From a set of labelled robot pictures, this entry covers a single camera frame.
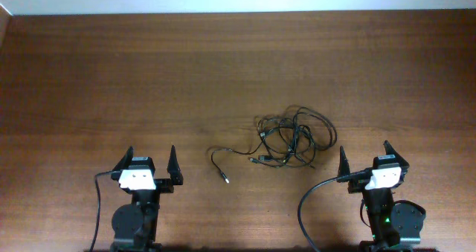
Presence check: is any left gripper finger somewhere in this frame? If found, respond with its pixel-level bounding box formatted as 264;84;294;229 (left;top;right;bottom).
167;145;184;185
112;146;134;172

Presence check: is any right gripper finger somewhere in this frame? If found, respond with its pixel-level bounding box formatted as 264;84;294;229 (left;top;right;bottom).
383;140;409;167
338;146;350;178

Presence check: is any long black usb cable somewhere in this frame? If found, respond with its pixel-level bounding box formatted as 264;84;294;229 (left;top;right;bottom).
206;112;298;184

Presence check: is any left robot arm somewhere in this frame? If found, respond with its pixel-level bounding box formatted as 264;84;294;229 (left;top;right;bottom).
110;146;184;252

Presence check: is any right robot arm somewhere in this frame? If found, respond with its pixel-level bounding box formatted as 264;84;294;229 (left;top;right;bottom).
337;141;426;252

